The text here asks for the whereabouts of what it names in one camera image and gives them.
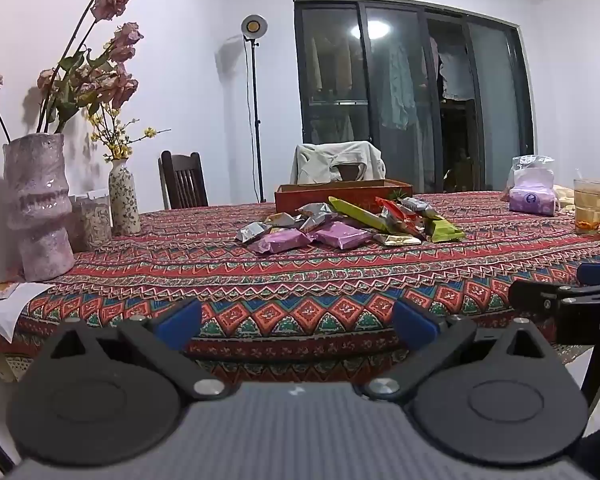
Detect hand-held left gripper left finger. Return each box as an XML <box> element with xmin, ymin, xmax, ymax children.
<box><xmin>45</xmin><ymin>299</ymin><xmax>231</xmax><ymax>403</ymax></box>

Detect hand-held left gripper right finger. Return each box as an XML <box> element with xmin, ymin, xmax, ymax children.
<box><xmin>362</xmin><ymin>299</ymin><xmax>553</xmax><ymax>403</ymax></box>

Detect gold snack packet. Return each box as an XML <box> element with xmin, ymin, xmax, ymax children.
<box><xmin>374</xmin><ymin>232</ymin><xmax>424</xmax><ymax>247</ymax></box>

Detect green and white snack packet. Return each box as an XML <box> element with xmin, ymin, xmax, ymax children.
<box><xmin>423</xmin><ymin>216</ymin><xmax>467</xmax><ymax>244</ymax></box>

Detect red striped snack packet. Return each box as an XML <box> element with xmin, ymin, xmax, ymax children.
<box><xmin>382</xmin><ymin>210</ymin><xmax>428</xmax><ymax>241</ymax></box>

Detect pink snack packet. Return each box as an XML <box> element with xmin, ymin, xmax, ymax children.
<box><xmin>248</xmin><ymin>228</ymin><xmax>315</xmax><ymax>255</ymax></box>
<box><xmin>311</xmin><ymin>221</ymin><xmax>376</xmax><ymax>250</ymax></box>

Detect silver snack packet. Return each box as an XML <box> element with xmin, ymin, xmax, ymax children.
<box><xmin>235</xmin><ymin>222</ymin><xmax>273</xmax><ymax>245</ymax></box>
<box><xmin>300</xmin><ymin>213</ymin><xmax>339</xmax><ymax>234</ymax></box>
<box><xmin>264</xmin><ymin>212</ymin><xmax>302</xmax><ymax>229</ymax></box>
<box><xmin>297</xmin><ymin>202</ymin><xmax>337</xmax><ymax>217</ymax></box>
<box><xmin>400</xmin><ymin>197</ymin><xmax>439</xmax><ymax>219</ymax></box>

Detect red and yellow snack bag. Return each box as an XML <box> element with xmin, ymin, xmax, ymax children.
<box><xmin>375</xmin><ymin>197</ymin><xmax>412</xmax><ymax>218</ymax></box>

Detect lime green snack bar packet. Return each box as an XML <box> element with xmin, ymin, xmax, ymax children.
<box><xmin>328</xmin><ymin>196</ymin><xmax>397</xmax><ymax>234</ymax></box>

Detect red cardboard box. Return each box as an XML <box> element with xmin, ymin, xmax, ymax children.
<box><xmin>274</xmin><ymin>178</ymin><xmax>414</xmax><ymax>216</ymax></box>

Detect glass cup of tea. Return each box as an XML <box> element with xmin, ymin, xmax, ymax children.
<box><xmin>573</xmin><ymin>167</ymin><xmax>600</xmax><ymax>235</ymax></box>

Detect beige cloth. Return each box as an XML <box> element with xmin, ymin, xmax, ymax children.
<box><xmin>554</xmin><ymin>185</ymin><xmax>577</xmax><ymax>213</ymax></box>

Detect purple tissue pack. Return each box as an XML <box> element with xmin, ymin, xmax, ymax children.
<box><xmin>508</xmin><ymin>169</ymin><xmax>559</xmax><ymax>217</ymax></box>

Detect red patterned tablecloth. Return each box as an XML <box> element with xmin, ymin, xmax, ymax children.
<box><xmin>0</xmin><ymin>190</ymin><xmax>600</xmax><ymax>397</ymax></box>

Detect clear plastic bag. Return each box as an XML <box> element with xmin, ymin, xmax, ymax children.
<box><xmin>502</xmin><ymin>154</ymin><xmax>556</xmax><ymax>202</ymax></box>

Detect patterned cup near vases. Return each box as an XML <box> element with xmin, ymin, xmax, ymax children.
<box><xmin>67</xmin><ymin>188</ymin><xmax>114</xmax><ymax>252</ymax></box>

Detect small floral vase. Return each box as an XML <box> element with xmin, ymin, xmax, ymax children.
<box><xmin>108</xmin><ymin>158</ymin><xmax>142</xmax><ymax>235</ymax></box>

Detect dark wooden chair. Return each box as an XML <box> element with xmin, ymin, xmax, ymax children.
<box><xmin>158</xmin><ymin>150</ymin><xmax>210</xmax><ymax>210</ymax></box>

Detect chair under jacket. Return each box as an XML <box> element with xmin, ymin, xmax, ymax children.
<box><xmin>330</xmin><ymin>162</ymin><xmax>377</xmax><ymax>184</ymax></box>

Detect white paper sheet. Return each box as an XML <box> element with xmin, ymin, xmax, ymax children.
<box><xmin>0</xmin><ymin>281</ymin><xmax>56</xmax><ymax>344</ymax></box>

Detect large pink ceramic vase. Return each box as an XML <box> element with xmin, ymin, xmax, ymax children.
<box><xmin>2</xmin><ymin>133</ymin><xmax>76</xmax><ymax>282</ymax></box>

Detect beige jacket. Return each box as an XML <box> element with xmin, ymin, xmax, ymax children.
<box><xmin>289</xmin><ymin>141</ymin><xmax>387</xmax><ymax>186</ymax></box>

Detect yellow flower sprigs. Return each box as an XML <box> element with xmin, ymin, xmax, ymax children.
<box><xmin>87</xmin><ymin>105</ymin><xmax>172</xmax><ymax>162</ymax></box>

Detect black framed sliding glass door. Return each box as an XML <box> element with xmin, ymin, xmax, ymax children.
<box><xmin>292</xmin><ymin>0</ymin><xmax>537</xmax><ymax>195</ymax></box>

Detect white hanging garment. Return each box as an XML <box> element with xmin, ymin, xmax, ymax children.
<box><xmin>436</xmin><ymin>50</ymin><xmax>477</xmax><ymax>102</ymax></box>

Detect light blue hanging shirt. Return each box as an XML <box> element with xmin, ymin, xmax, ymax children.
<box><xmin>379</xmin><ymin>42</ymin><xmax>417</xmax><ymax>132</ymax></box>

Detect floor lamp on stand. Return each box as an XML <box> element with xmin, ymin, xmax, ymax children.
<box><xmin>239</xmin><ymin>14</ymin><xmax>269</xmax><ymax>204</ymax></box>

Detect dried pink roses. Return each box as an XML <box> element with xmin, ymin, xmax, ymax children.
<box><xmin>0</xmin><ymin>0</ymin><xmax>144</xmax><ymax>145</ymax></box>

